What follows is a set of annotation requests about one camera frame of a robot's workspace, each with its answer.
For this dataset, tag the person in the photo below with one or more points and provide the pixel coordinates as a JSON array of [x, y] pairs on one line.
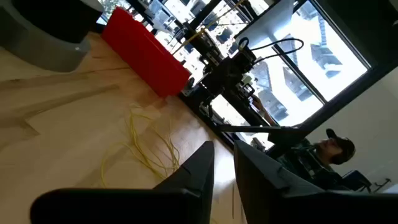
[[339, 149]]

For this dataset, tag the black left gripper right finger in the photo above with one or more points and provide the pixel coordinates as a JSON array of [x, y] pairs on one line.
[[280, 205]]

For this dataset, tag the grey duct tape roll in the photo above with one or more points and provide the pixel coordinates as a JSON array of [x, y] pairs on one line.
[[37, 53]]

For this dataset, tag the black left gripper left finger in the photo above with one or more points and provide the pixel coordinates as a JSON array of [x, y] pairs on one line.
[[140, 205]]

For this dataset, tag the person's hand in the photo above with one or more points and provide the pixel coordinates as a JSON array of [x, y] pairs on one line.
[[258, 104]]

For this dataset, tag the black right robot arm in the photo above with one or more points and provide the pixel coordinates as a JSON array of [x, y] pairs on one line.
[[224, 74]]

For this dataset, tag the red plastic bin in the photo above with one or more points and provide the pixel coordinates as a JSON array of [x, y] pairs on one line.
[[143, 53]]

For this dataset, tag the dark chair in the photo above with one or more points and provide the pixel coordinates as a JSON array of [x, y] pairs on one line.
[[356, 180]]

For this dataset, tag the black aluminium table frame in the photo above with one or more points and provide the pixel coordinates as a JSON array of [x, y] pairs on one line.
[[224, 137]]

